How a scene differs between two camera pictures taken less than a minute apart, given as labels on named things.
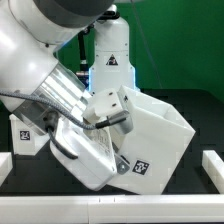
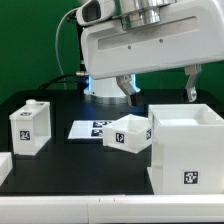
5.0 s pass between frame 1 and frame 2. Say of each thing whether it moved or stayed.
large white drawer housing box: moved
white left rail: stayed
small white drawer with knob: stayed
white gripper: moved
